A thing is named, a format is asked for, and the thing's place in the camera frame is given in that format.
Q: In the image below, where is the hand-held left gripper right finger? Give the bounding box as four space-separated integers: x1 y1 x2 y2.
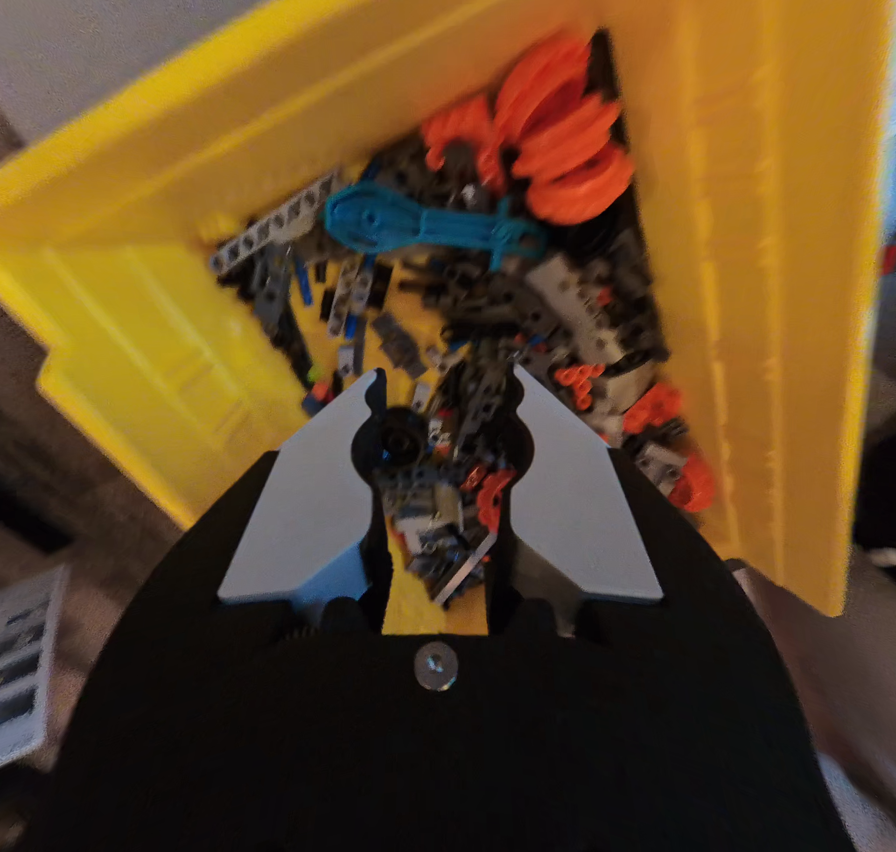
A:
486 363 666 637

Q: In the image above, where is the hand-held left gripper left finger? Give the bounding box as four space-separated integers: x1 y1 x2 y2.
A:
217 367 389 634

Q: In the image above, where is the pile of building kit parts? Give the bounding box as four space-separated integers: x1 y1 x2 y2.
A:
206 29 718 608

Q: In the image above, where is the yellow plastic bin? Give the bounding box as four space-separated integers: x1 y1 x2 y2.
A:
0 0 890 618

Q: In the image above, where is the light grey holed beam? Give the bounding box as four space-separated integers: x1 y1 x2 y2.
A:
210 173 338 276

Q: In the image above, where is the blue brick separator tool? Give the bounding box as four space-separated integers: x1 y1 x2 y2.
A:
323 181 548 272

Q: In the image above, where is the person's leg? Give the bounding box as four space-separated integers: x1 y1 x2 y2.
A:
728 561 896 852

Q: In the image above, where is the printed paper leaflet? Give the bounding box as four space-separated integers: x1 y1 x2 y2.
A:
0 563 71 769

